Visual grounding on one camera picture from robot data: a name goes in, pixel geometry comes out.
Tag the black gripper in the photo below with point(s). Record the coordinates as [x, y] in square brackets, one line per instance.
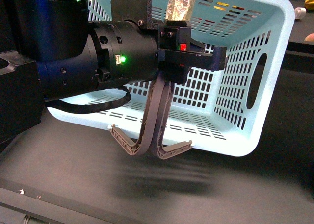
[151, 45]

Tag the grey basket handle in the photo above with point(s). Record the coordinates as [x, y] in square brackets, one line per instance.
[167, 142]
[157, 100]

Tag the light blue plastic basket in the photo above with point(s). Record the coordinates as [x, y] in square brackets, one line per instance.
[221, 111]

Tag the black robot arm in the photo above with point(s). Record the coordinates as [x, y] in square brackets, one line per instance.
[60, 53]

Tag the peach at right edge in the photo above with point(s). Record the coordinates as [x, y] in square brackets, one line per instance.
[309, 38]

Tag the yellow fruit at edge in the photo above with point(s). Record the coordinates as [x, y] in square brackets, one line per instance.
[309, 5]

